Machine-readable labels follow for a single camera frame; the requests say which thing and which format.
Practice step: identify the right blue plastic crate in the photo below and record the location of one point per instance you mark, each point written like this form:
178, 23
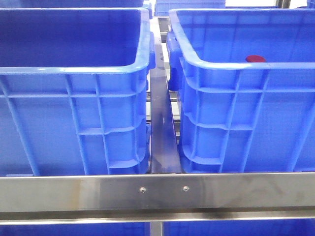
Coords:
241, 117

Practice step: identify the lower left blue crate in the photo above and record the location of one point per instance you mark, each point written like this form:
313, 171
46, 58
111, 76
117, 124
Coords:
106, 229

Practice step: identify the steel centre divider bar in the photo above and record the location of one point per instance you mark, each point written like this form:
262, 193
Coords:
164, 151

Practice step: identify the lower right blue crate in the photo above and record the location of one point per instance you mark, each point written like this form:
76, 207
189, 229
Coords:
286, 227

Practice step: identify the red mushroom push button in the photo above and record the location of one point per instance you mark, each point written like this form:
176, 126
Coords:
255, 59

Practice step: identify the blue plastic crate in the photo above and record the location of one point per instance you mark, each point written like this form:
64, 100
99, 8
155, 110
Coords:
241, 117
73, 85

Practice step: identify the back left blue crate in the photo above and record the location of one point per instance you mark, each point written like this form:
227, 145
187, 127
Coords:
77, 4

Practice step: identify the steel front rack rail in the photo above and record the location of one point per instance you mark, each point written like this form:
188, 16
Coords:
156, 197

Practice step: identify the back right blue crate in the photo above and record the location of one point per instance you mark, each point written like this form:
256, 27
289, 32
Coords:
162, 7

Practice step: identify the left blue plastic crate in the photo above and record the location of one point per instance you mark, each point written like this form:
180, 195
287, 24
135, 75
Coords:
73, 85

